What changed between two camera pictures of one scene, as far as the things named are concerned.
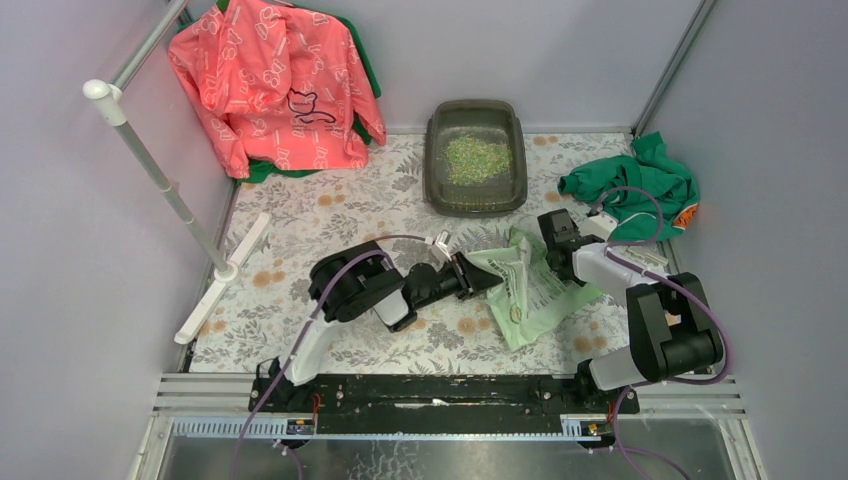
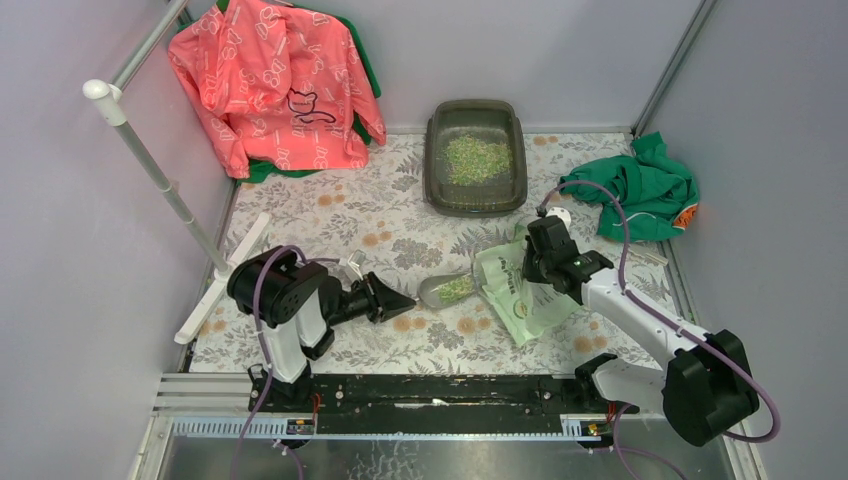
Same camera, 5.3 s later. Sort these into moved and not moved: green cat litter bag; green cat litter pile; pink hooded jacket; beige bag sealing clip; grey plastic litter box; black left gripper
Moved: green cat litter bag; black left gripper
Not moved: pink hooded jacket; beige bag sealing clip; green cat litter pile; grey plastic litter box
